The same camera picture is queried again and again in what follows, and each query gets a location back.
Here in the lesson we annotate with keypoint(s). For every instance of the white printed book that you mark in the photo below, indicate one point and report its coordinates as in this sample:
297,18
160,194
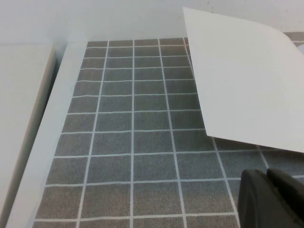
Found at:
237,83

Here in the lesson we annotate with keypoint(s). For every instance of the grey checked tablecloth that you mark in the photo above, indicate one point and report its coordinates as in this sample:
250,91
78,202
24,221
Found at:
133,142

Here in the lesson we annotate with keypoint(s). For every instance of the white box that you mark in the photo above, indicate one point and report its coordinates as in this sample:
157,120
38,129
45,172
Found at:
21,95

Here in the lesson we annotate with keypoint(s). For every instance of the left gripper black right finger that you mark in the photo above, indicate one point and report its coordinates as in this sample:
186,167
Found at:
289,190

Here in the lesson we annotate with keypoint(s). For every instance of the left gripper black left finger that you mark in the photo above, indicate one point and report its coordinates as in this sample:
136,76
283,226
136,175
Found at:
254,204

